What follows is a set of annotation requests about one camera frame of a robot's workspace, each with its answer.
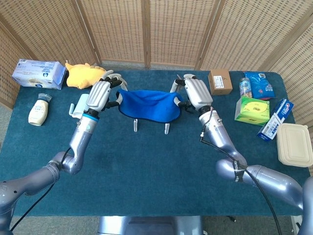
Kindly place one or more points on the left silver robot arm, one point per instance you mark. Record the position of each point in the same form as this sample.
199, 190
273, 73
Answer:
80, 142

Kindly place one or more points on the woven bamboo folding screen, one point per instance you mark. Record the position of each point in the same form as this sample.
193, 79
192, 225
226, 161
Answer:
176, 31

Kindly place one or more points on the grey robot torso base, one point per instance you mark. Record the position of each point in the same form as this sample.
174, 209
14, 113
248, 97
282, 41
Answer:
151, 226

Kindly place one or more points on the small brown cardboard box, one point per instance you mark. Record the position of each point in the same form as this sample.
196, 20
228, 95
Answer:
220, 82

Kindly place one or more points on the green tissue pack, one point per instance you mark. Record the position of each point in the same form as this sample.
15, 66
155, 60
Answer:
252, 111

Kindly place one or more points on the blue snack bag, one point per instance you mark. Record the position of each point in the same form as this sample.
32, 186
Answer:
262, 85

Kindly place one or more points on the beige lidded food container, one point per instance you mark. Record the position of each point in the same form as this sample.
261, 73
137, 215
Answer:
294, 144

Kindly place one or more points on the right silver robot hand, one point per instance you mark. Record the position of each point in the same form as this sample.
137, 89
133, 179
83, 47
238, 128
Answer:
198, 94

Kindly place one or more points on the blue cloth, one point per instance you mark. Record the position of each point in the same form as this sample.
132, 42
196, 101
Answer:
149, 105

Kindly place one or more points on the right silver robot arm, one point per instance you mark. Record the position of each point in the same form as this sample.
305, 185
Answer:
217, 134

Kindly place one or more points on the teal carpet table cover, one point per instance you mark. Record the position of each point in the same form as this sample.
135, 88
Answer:
146, 171

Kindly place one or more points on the cream bottle with blue cap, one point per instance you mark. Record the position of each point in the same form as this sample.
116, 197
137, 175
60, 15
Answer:
39, 111

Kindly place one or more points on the white and purple carton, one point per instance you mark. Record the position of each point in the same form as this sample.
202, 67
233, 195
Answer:
36, 73

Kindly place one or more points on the blue and white toothpaste box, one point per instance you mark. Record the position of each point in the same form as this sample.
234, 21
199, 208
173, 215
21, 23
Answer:
278, 117

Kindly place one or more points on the small clear snack jar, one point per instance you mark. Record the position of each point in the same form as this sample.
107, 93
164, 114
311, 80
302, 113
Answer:
245, 88

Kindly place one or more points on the yellow plush toy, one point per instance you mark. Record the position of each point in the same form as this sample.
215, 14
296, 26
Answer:
83, 77

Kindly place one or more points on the pale blue plastic cup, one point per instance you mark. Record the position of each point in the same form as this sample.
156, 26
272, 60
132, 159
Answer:
82, 104

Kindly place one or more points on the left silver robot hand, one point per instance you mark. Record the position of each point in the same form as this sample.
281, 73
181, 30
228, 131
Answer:
97, 95

